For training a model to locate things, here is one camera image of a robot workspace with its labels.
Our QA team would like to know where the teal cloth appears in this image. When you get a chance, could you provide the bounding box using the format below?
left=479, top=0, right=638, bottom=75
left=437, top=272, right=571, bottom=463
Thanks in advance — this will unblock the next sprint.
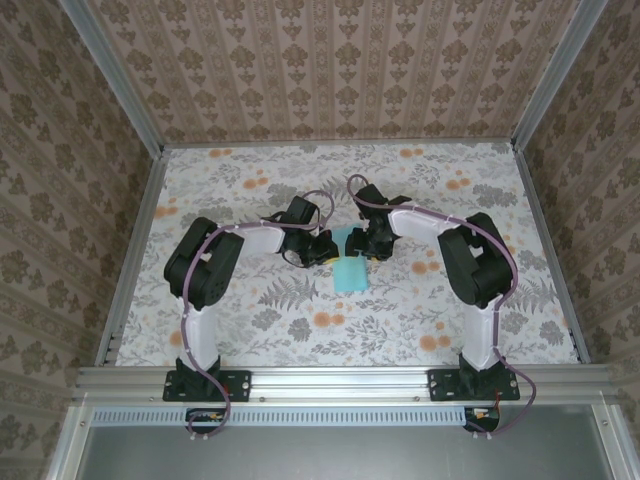
left=330, top=224, right=371, bottom=295

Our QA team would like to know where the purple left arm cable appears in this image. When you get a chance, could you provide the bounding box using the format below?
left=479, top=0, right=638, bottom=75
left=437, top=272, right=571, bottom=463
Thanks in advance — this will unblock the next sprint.
left=179, top=188, right=335, bottom=444

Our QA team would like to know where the aluminium front rail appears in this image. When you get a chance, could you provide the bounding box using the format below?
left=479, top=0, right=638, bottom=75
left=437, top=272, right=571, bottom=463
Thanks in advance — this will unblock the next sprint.
left=72, top=364, right=621, bottom=405

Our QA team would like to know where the grey metal panel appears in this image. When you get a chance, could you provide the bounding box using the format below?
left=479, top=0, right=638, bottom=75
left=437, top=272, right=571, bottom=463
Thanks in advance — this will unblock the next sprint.
left=47, top=404, right=639, bottom=480

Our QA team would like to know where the white slotted cable duct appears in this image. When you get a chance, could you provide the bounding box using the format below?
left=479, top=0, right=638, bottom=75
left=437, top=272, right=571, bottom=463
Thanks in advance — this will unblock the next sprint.
left=91, top=405, right=469, bottom=427

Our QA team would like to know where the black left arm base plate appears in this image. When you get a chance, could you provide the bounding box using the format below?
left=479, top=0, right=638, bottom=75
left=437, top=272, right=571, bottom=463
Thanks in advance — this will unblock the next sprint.
left=162, top=368, right=253, bottom=403

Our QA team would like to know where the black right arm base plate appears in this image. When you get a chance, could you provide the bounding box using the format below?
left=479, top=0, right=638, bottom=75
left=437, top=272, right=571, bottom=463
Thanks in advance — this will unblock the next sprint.
left=427, top=368, right=521, bottom=403

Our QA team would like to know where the aluminium side rail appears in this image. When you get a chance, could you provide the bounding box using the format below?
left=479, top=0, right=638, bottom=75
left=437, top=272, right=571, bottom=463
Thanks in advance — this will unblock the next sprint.
left=94, top=147, right=171, bottom=369
left=512, top=142, right=592, bottom=365

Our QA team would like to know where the floral table cover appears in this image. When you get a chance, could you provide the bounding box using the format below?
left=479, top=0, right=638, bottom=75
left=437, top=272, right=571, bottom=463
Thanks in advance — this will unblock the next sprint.
left=114, top=142, right=581, bottom=369

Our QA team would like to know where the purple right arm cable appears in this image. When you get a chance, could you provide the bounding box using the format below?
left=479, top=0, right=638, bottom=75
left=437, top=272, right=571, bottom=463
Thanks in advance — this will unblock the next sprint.
left=347, top=173, right=540, bottom=441

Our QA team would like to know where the aluminium back rail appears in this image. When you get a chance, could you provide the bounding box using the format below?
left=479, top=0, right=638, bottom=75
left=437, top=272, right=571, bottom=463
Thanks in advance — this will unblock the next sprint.
left=162, top=139, right=516, bottom=150

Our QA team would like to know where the black connector board with wires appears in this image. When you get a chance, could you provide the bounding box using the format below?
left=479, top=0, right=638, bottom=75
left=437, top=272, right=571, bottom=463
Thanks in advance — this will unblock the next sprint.
left=184, top=407, right=232, bottom=435
left=462, top=399, right=504, bottom=432

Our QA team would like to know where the aluminium corner post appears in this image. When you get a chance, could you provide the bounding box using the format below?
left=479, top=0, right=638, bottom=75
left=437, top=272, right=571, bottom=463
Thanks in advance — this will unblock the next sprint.
left=510, top=0, right=621, bottom=151
left=62, top=0, right=167, bottom=156

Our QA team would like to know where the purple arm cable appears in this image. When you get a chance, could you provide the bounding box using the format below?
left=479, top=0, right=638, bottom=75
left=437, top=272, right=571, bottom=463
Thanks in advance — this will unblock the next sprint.
left=179, top=188, right=335, bottom=444
left=347, top=173, right=540, bottom=441

